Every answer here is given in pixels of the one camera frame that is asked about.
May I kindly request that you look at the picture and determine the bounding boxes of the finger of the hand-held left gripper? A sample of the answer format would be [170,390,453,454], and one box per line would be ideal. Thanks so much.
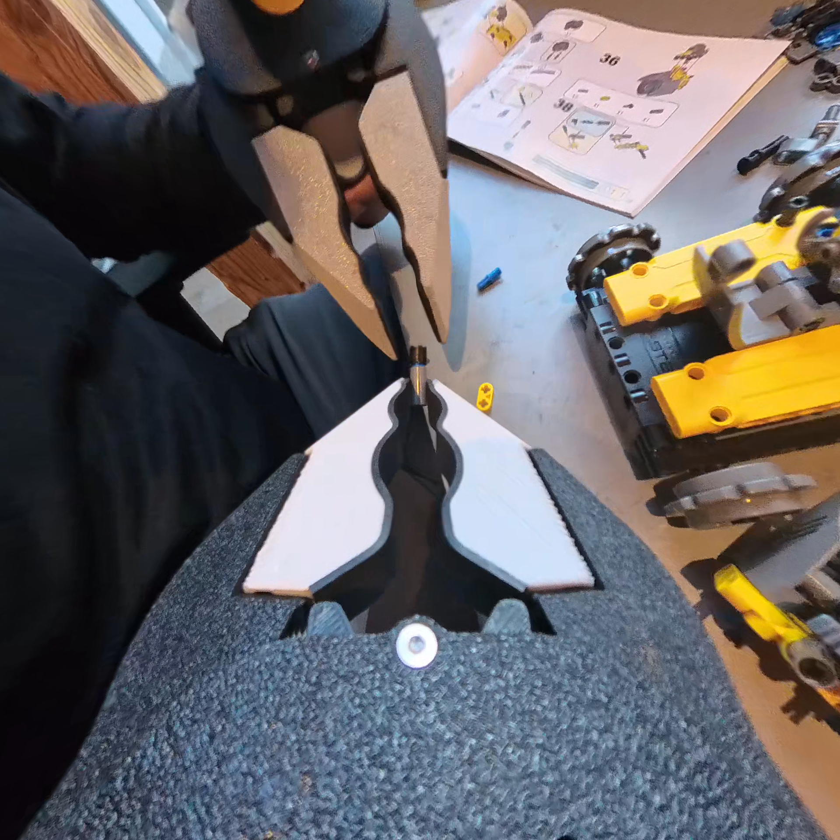
[357,67,452,345]
[251,126,399,362]

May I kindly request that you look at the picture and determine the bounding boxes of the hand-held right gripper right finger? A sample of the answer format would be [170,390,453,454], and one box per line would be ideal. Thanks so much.
[425,379,596,595]

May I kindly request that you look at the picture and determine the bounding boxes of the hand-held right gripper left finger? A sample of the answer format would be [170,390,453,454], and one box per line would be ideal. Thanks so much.
[241,378,411,601]

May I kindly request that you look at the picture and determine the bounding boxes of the grey sleeve with black pin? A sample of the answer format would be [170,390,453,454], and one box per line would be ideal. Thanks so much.
[408,346,431,409]

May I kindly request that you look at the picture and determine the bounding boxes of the person's left forearm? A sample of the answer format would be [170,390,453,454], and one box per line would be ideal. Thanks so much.
[0,66,263,263]

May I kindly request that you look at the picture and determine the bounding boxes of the grey desk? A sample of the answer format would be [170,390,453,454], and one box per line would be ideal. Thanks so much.
[315,0,840,834]

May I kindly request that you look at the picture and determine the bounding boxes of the person's left hand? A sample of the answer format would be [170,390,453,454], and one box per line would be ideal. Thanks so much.
[341,177,389,227]

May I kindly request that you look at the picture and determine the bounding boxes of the person's grey trouser leg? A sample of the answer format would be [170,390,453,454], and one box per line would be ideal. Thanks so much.
[223,282,408,434]

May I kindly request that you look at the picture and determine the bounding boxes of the open instruction booklet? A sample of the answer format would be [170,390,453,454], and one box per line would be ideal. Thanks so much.
[420,0,791,217]

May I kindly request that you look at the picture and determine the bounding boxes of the yellow black brick vehicle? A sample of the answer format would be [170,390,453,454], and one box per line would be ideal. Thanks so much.
[566,164,840,531]

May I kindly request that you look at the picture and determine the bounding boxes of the yellow grey engine subassembly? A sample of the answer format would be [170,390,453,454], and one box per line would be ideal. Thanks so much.
[712,492,840,710]

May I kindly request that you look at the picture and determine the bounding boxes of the pile of small dark connectors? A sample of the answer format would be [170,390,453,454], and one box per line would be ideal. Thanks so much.
[735,0,840,178]

